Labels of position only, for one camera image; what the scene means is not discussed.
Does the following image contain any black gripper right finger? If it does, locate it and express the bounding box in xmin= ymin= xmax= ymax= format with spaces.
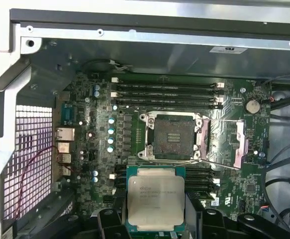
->
xmin=185 ymin=194 xmax=290 ymax=239

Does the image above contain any silver ethernet port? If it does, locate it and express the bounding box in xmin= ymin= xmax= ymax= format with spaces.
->
xmin=56 ymin=127 xmax=76 ymax=141

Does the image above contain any thin red wire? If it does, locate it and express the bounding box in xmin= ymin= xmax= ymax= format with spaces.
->
xmin=14 ymin=145 xmax=73 ymax=220

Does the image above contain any round silver coin battery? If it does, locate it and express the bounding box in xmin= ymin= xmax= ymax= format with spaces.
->
xmin=245 ymin=99 xmax=261 ymax=115

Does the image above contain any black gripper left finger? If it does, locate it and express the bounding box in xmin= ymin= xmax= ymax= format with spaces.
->
xmin=17 ymin=199 xmax=127 ymax=239

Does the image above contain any silver metal disk bay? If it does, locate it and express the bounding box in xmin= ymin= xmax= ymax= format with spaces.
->
xmin=269 ymin=89 xmax=290 ymax=239

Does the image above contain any white case label sticker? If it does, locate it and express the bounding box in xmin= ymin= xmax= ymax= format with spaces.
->
xmin=208 ymin=45 xmax=249 ymax=54

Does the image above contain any black and silver PC case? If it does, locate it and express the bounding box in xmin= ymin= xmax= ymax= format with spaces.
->
xmin=0 ymin=8 xmax=290 ymax=239

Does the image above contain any wire with white connector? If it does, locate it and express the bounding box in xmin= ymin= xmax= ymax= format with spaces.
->
xmin=82 ymin=57 xmax=134 ymax=73

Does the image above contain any CPU socket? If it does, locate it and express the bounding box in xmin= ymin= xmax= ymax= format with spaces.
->
xmin=138 ymin=111 xmax=203 ymax=162

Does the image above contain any green motherboard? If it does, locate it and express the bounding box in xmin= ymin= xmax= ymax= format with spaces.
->
xmin=56 ymin=72 xmax=272 ymax=239

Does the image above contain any thin metal locking lever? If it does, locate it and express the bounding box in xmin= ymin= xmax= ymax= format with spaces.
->
xmin=156 ymin=159 xmax=204 ymax=167

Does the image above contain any silver-topped CPU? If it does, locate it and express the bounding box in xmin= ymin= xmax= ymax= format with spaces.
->
xmin=125 ymin=164 xmax=187 ymax=234

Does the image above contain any metal socket cover frame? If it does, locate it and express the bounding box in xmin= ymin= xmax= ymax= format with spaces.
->
xmin=199 ymin=119 xmax=249 ymax=171

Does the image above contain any blue serial port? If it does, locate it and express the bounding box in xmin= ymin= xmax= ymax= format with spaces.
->
xmin=61 ymin=104 xmax=75 ymax=126

